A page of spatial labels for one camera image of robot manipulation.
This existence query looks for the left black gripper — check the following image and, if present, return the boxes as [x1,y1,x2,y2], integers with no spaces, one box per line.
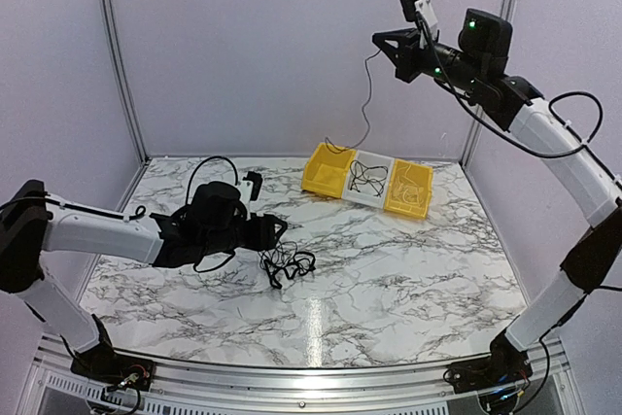
[201,213,288,257]

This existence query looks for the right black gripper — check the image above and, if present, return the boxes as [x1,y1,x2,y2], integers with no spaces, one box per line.
[374,27,486,92]

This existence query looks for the black cable bundle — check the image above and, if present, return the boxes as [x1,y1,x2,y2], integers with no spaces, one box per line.
[258,239,317,290]

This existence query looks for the white thin cable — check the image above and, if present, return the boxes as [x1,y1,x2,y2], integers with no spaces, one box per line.
[391,169,427,207]

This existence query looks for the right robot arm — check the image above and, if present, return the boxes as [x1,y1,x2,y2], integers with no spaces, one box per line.
[371,9,621,384]

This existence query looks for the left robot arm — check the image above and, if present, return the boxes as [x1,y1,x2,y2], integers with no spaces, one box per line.
[1,180,288,381]

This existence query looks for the left yellow bin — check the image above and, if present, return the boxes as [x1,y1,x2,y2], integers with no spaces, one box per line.
[301,143,357,198]

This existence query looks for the yellow bin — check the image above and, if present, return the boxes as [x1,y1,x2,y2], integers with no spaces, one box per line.
[383,158,433,220]
[301,143,357,198]

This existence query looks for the white translucent bin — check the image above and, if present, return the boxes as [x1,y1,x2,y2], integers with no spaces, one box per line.
[342,151,395,209]

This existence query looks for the right yellow bin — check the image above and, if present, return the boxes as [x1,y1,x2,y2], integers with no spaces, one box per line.
[383,158,433,220]

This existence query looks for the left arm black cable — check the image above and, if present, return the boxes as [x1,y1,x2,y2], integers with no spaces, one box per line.
[187,156,242,274]

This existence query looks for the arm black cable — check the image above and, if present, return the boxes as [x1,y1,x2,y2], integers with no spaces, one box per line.
[415,11,604,159]
[187,156,242,274]

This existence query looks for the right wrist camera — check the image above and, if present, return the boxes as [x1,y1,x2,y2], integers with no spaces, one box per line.
[399,0,439,49]

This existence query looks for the right aluminium corner post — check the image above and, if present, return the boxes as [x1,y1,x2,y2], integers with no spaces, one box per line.
[460,0,516,172]

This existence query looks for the aluminium corner post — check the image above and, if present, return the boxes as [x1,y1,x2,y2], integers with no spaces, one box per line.
[99,0,150,164]
[460,0,516,172]

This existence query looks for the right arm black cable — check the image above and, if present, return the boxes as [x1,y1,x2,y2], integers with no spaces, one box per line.
[415,11,604,159]

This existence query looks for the aluminium front rail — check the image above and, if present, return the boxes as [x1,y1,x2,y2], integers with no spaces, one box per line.
[17,335,584,414]

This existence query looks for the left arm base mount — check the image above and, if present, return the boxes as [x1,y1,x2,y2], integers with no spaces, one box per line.
[71,315,156,392]

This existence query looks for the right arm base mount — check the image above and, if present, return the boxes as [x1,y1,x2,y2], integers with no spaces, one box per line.
[443,333,533,394]

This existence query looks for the left aluminium corner post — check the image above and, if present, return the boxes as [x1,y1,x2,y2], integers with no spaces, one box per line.
[99,0,150,164]

